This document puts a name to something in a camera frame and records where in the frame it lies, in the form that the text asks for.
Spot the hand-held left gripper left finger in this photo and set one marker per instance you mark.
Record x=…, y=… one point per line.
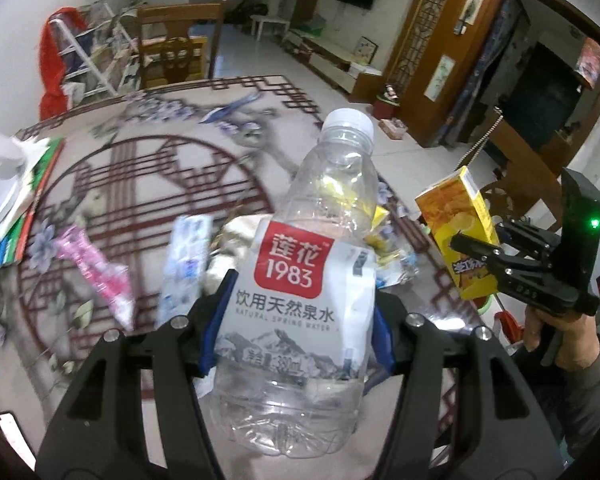
x=212, y=340

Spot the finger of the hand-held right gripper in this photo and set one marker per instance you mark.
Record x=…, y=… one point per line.
x=525, y=275
x=530, y=237

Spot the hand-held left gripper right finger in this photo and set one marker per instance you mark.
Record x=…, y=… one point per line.
x=382, y=345

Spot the yellow juice carton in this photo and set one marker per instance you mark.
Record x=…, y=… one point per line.
x=455, y=210

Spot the clear plastic water bottle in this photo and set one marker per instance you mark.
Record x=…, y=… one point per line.
x=290, y=260

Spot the person's right forearm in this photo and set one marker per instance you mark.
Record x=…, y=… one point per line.
x=580, y=400

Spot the person's right hand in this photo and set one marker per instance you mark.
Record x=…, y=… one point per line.
x=580, y=335

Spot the carved wooden chair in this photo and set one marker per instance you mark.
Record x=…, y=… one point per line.
x=525, y=160

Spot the blue white plastic wrapper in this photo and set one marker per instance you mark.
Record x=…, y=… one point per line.
x=185, y=265

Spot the yellow plastic wrapper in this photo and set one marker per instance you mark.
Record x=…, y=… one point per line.
x=380, y=222

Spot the pink plastic wrapper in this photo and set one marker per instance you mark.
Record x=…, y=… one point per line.
x=95, y=265

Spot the small hanging scroll picture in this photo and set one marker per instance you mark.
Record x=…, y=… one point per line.
x=439, y=77

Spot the red flower pot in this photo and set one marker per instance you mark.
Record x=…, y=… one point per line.
x=385, y=107

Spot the red spine book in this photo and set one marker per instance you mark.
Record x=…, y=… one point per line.
x=32, y=215

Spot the smartphone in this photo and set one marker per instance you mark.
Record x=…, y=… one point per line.
x=15, y=440

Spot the blue book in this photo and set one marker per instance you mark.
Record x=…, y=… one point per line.
x=2, y=255

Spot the wooden lattice partition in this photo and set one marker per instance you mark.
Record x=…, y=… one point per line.
x=420, y=35

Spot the framed picture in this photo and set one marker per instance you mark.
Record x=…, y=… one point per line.
x=365, y=50

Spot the white television cabinet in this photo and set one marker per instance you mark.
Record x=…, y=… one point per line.
x=330, y=60

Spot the white rack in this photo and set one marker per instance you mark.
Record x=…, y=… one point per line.
x=97, y=55

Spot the red cloth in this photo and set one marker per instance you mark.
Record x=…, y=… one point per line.
x=55, y=75

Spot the white stool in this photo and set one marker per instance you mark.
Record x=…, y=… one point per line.
x=270, y=22

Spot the wall poster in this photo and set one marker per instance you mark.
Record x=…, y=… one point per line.
x=590, y=62

